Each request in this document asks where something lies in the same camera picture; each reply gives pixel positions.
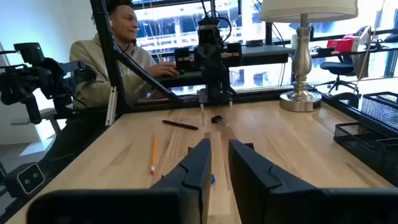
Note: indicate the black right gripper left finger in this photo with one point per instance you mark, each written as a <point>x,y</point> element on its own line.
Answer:
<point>192,186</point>

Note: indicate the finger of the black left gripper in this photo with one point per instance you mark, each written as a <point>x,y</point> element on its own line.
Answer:
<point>205,73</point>
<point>221,73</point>

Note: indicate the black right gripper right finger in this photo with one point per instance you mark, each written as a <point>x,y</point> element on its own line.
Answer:
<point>258,196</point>

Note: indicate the blue eraser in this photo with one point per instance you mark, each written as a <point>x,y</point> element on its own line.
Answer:
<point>213,179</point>

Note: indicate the black binder clip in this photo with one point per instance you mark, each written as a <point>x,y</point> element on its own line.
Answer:
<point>216,119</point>

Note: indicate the orange wooden pencil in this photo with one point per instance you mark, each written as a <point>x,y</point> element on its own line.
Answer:
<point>153,152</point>

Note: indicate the black pen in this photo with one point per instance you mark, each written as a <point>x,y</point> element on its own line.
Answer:
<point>180,125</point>

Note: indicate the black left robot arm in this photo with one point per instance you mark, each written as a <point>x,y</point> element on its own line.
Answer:
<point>216,93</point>

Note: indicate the dark grey office desk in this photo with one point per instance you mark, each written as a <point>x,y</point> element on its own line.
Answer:
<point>264,56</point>

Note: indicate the black mesh desk organizer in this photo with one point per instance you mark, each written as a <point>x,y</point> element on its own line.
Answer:
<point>357,140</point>

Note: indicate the dark office chair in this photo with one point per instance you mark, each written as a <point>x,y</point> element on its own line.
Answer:
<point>337,67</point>

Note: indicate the white shade silver table lamp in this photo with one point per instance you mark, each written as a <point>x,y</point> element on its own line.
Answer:
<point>301,62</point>

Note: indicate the white plastic strip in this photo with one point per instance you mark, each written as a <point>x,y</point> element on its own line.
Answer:
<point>111,105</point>

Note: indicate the person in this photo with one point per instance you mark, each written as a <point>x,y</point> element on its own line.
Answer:
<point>93,62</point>

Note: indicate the red box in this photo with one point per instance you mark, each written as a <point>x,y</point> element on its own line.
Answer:
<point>340,45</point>

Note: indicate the white stool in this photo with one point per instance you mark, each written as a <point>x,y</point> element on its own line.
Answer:
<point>46,113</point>

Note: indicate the long dark desk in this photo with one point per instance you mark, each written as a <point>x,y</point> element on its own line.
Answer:
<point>382,46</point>

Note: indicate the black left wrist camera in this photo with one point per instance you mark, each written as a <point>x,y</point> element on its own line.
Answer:
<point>209,34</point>

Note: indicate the black jointed camera rig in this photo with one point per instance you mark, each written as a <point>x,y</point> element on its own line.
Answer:
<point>46,74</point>

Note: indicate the black square camera box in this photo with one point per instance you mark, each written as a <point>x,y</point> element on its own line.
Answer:
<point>30,178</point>

